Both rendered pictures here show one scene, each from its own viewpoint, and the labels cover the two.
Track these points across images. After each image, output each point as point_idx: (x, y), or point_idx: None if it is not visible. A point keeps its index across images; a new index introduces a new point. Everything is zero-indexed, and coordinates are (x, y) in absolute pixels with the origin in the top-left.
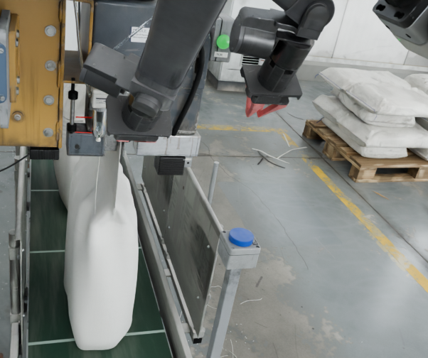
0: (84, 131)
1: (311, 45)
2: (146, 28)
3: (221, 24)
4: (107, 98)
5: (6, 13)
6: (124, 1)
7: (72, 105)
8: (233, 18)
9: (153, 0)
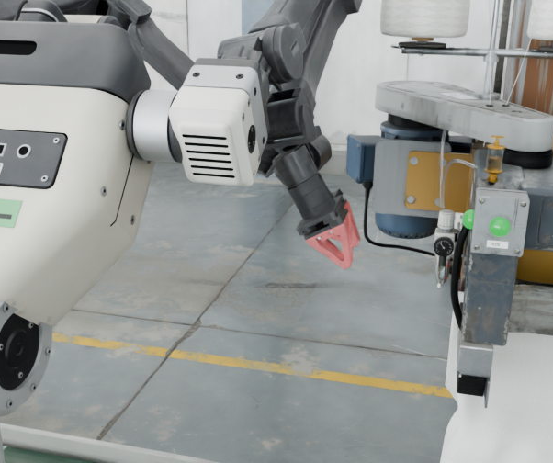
0: None
1: (275, 160)
2: (472, 185)
3: (475, 196)
4: (336, 190)
5: (430, 141)
6: (479, 154)
7: (454, 246)
8: (489, 195)
9: (510, 163)
